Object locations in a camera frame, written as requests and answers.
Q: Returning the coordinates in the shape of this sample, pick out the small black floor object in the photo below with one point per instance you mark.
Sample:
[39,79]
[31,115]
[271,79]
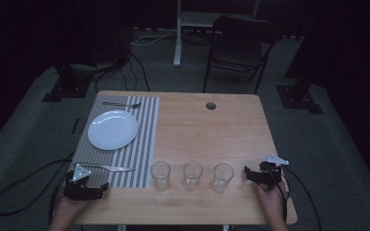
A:
[75,126]

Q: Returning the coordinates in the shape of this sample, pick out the black folding chair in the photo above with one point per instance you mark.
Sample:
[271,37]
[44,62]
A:
[237,51]

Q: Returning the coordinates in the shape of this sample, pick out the white metal table frame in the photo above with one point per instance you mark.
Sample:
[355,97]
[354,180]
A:
[178,38]

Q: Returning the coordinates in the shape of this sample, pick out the person's right hand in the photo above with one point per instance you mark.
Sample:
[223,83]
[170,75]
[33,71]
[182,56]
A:
[271,205]

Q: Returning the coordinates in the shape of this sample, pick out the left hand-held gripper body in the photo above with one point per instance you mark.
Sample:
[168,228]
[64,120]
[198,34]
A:
[77,187]

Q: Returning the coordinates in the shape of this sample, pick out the silver fork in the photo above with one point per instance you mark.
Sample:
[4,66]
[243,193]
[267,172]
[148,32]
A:
[122,104]

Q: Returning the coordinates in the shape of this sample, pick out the grey striped placemat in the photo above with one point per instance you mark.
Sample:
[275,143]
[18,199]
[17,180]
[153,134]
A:
[141,134]

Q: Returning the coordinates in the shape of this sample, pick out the white round plate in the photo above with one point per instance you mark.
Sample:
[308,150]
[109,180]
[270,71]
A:
[112,130]

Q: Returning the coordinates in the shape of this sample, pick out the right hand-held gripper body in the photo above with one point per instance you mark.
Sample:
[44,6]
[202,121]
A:
[270,172]

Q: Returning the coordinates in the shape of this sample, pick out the black stand with base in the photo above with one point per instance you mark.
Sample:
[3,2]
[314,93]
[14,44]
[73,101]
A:
[67,88]
[298,96]

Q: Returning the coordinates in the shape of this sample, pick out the person's left hand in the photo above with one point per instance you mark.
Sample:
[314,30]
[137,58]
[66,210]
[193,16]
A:
[65,212]

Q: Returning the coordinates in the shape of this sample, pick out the silver table knife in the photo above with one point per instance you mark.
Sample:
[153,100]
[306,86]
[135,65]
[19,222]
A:
[112,167]

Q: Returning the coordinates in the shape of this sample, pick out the clear drinking glass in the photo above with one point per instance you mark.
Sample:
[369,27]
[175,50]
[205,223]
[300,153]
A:
[192,175]
[222,178]
[160,175]

